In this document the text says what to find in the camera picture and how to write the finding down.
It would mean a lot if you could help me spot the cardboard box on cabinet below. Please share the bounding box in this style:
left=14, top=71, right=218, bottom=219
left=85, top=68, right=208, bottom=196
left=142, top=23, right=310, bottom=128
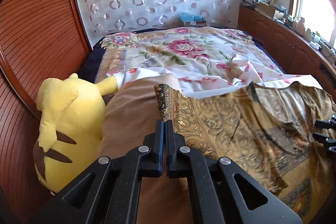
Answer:
left=255, top=3, right=284, bottom=20

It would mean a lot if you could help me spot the gold patterned blouse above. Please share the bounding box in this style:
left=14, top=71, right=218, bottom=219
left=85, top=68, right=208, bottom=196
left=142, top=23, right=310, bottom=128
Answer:
left=155, top=81, right=335, bottom=223

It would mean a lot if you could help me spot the stack of papers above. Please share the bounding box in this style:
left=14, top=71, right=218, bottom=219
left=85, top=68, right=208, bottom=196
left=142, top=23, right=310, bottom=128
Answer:
left=242, top=0, right=270, bottom=7

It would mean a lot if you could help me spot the yellow Pikachu plush toy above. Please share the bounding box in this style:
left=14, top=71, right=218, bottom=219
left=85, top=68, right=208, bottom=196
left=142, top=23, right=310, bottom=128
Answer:
left=33, top=73, right=118, bottom=193

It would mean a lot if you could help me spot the red wooden headboard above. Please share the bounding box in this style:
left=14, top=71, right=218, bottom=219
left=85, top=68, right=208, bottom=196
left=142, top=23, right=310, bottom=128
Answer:
left=1, top=0, right=91, bottom=223

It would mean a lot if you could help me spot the beige pillow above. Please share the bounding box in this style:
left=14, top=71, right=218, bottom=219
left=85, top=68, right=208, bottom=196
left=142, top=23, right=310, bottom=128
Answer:
left=98, top=74, right=193, bottom=223

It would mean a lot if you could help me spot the white floral bed sheet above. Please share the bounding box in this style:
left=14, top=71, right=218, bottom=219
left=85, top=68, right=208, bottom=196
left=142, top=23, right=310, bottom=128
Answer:
left=106, top=60, right=322, bottom=98

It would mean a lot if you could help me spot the blue box by curtain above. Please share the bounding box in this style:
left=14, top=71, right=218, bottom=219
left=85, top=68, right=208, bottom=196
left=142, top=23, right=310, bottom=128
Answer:
left=179, top=12, right=207, bottom=27

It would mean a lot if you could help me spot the floral quilt bedspread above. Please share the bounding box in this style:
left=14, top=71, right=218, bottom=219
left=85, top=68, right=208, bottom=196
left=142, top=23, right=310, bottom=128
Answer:
left=94, top=26, right=284, bottom=83

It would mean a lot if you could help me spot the brown wooden side cabinet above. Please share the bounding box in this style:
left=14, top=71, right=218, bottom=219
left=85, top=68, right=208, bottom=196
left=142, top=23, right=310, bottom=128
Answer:
left=238, top=6, right=335, bottom=94

